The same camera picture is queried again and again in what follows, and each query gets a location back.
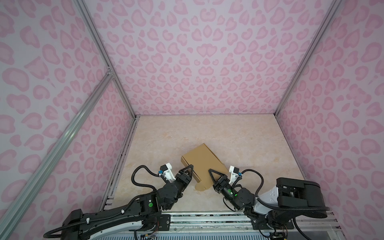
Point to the aluminium left corner post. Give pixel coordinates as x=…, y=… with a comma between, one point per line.
x=90, y=25

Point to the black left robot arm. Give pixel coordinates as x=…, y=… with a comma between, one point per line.
x=143, y=213

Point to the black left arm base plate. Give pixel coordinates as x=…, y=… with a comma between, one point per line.
x=161, y=223

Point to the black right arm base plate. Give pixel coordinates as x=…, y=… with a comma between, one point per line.
x=266, y=222

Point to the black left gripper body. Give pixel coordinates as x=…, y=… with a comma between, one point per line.
x=182, y=178

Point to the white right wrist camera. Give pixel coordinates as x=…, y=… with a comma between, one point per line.
x=235, y=174

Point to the aluminium corner post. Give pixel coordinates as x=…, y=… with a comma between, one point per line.
x=90, y=25
x=326, y=23

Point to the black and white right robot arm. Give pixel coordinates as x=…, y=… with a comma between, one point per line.
x=274, y=209

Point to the brown cardboard box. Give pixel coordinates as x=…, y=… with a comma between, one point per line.
x=203, y=159

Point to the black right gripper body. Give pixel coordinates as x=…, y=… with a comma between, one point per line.
x=220, y=183

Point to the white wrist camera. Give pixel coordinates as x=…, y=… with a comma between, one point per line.
x=235, y=174
x=166, y=173

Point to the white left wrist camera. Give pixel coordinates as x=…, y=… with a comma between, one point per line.
x=166, y=173

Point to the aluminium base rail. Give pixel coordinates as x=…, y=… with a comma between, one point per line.
x=236, y=226

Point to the aluminium right corner post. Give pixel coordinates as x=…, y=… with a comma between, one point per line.
x=326, y=23

